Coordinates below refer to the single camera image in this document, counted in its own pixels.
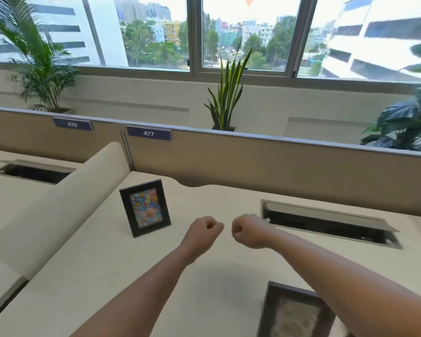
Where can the person's right hand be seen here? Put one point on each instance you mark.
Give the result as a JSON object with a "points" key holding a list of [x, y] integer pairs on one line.
{"points": [[254, 231]]}

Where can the person's left hand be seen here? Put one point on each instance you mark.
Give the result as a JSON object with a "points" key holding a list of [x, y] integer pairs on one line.
{"points": [[201, 236]]}

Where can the black picture frame colourful balloons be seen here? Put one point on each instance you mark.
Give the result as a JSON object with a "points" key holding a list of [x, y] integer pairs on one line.
{"points": [[145, 208]]}

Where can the brown picture frame cream card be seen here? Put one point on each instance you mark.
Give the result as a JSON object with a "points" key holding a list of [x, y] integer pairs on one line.
{"points": [[291, 319]]}

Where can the person's right forearm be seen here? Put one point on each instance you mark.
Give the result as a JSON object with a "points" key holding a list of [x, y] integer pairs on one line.
{"points": [[354, 284]]}

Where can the person's left forearm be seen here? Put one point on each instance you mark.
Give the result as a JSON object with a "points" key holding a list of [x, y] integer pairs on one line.
{"points": [[144, 298]]}

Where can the beige desk partition panel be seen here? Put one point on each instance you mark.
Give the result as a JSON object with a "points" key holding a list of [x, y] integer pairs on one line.
{"points": [[266, 164]]}

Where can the white table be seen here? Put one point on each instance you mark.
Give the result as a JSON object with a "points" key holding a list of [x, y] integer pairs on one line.
{"points": [[91, 270]]}

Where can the blue desk label plate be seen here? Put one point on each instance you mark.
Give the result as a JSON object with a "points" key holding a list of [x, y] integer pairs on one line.
{"points": [[72, 124], [148, 133]]}

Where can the snake plant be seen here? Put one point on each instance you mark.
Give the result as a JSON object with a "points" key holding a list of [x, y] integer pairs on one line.
{"points": [[226, 98]]}

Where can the cream curved desk divider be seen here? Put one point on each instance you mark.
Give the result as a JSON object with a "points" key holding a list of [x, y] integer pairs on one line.
{"points": [[63, 207]]}

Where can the broad leaf plant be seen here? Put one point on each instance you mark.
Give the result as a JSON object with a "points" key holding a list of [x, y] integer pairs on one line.
{"points": [[407, 122]]}

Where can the beige neighbouring partition panel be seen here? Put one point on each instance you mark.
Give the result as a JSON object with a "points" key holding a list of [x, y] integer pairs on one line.
{"points": [[38, 140]]}

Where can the grey framed window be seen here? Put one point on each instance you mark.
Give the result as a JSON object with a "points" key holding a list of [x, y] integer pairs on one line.
{"points": [[196, 38]]}

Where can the white neighbouring desk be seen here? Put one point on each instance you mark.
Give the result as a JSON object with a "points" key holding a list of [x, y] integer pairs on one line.
{"points": [[0, 207]]}

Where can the palm plant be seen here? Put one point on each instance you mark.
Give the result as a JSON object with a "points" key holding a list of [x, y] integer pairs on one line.
{"points": [[38, 66]]}

